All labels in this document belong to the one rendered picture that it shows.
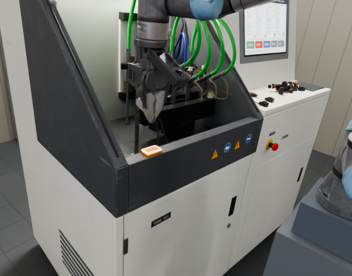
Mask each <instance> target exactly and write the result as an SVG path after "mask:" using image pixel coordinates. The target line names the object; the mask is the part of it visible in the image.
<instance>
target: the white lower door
mask: <svg viewBox="0 0 352 276"><path fill-rule="evenodd" d="M251 158H252V155H251V154H250V155H248V156H246V157H244V158H242V159H240V160H238V161H236V162H234V163H231V164H229V165H227V166H225V167H223V168H221V169H219V170H217V171H215V172H213V173H211V174H209V175H207V176H204V177H202V178H200V179H198V180H196V181H194V182H192V183H190V184H188V185H186V186H184V187H182V188H180V189H177V190H175V191H173V192H171V193H169V194H167V195H164V196H163V197H160V198H158V199H156V200H154V201H153V202H150V203H148V204H146V205H144V206H142V207H140V208H137V209H135V210H133V211H131V212H128V213H127V214H125V215H123V276H218V275H219V274H220V273H221V272H223V271H224V270H225V269H226V268H227V264H228V259H229V255H230V250H231V246H232V241H233V237H234V233H235V228H236V224H237V219H238V215H239V211H240V206H241V202H242V197H243V192H244V188H245V184H246V180H247V175H248V170H249V165H250V162H251Z"/></svg>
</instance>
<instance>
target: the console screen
mask: <svg viewBox="0 0 352 276"><path fill-rule="evenodd" d="M239 34H240V64H247V63H253V62H262V61H271V60H281V59H288V39H289V0H279V1H275V2H271V3H268V4H264V5H260V6H257V7H254V8H250V9H246V10H242V11H240V12H239Z"/></svg>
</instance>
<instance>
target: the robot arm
mask: <svg viewBox="0 0 352 276"><path fill-rule="evenodd" d="M275 1H279V0H138V27H137V37H138V38H139V39H134V45H137V59H136V61H135V59H134V60H133V62H132V63H128V83H130V84H132V86H134V87H137V88H138V87H139V97H140V98H138V99H137V100H136V105H137V106H138V107H139V108H140V109H141V110H142V111H143V112H144V115H145V117H146V119H147V120H148V121H149V123H153V122H154V121H155V119H156V118H157V116H158V115H159V113H160V111H161V109H162V107H163V105H164V104H165V102H166V99H167V96H168V93H169V83H170V84H171V85H172V86H173V87H178V86H182V85H187V83H188V81H189V79H190V77H189V76H188V75H187V74H186V73H185V71H184V70H183V69H182V68H181V67H180V66H179V65H178V64H177V63H176V61H175V60H174V59H173V58H172V57H171V56H170V55H169V54H168V53H167V52H166V50H165V49H164V48H166V46H167V42H166V40H167V39H168V30H169V16H175V17H180V18H189V19H198V20H201V21H206V20H215V19H221V18H223V17H225V16H227V15H229V14H233V13H236V12H240V11H242V10H246V9H250V8H254V7H257V6H260V5H264V4H268V3H271V2H275ZM129 71H130V78H129ZM150 92H152V94H151V93H150ZM345 131H346V132H345V134H344V137H343V140H342V143H341V145H340V148H339V151H338V153H337V156H336V159H335V161H334V165H333V167H332V170H331V171H330V172H329V174H328V175H327V176H326V177H325V178H324V179H323V180H322V181H321V182H320V184H319V185H318V187H317V190H316V193H315V196H316V199H317V200H318V202H319V203H320V204H321V205H322V206H323V207H324V208H326V209H327V210H328V211H330V212H332V213H333V214H335V215H337V216H339V217H342V218H344V219H347V220H351V221H352V120H351V121H350V122H349V124H348V127H347V128H346V129H345Z"/></svg>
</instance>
